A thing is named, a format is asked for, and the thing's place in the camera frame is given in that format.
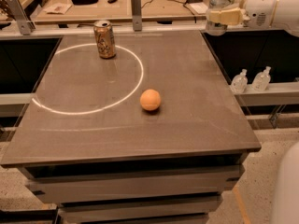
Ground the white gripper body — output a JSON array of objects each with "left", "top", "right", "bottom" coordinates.
[{"left": 244, "top": 0, "right": 278, "bottom": 28}]

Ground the white green 7up can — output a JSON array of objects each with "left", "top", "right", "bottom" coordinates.
[{"left": 206, "top": 0, "right": 235, "bottom": 36}]

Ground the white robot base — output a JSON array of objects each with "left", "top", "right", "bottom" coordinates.
[{"left": 270, "top": 142, "right": 299, "bottom": 224}]

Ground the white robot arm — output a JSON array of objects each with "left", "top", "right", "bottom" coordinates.
[{"left": 206, "top": 0, "right": 299, "bottom": 36}]

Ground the gold brown soda can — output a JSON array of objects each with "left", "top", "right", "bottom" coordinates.
[{"left": 93, "top": 21, "right": 116, "bottom": 59}]

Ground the white paper sheet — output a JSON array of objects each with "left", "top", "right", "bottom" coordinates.
[{"left": 191, "top": 2, "right": 208, "bottom": 14}]

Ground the clear sanitizer bottle left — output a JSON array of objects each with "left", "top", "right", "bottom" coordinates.
[{"left": 231, "top": 69, "right": 248, "bottom": 93}]

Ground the clear sanitizer bottle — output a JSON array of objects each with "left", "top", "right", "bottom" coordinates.
[
  {"left": 252, "top": 66, "right": 271, "bottom": 91},
  {"left": 231, "top": 69, "right": 248, "bottom": 93}
]

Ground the clear sanitizer bottle right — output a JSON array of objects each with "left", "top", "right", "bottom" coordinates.
[{"left": 252, "top": 66, "right": 271, "bottom": 91}]

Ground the orange ball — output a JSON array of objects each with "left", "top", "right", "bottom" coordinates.
[{"left": 139, "top": 89, "right": 161, "bottom": 111}]

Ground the small black device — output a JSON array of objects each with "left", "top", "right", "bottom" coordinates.
[{"left": 107, "top": 0, "right": 118, "bottom": 4}]

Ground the black oblong object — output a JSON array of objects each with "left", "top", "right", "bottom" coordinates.
[{"left": 72, "top": 0, "right": 99, "bottom": 6}]

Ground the brown paper packet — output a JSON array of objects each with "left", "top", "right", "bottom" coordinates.
[{"left": 45, "top": 3, "right": 71, "bottom": 14}]

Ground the grey table drawer cabinet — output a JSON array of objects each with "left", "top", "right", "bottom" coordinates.
[{"left": 18, "top": 152, "right": 250, "bottom": 224}]

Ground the metal bracket middle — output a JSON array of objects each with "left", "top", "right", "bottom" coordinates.
[{"left": 131, "top": 0, "right": 142, "bottom": 32}]

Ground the metal bracket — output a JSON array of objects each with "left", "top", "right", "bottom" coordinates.
[
  {"left": 6, "top": 0, "right": 35, "bottom": 35},
  {"left": 131, "top": 0, "right": 142, "bottom": 32}
]

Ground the metal bracket left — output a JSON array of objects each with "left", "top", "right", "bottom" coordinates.
[{"left": 6, "top": 0, "right": 35, "bottom": 35}]

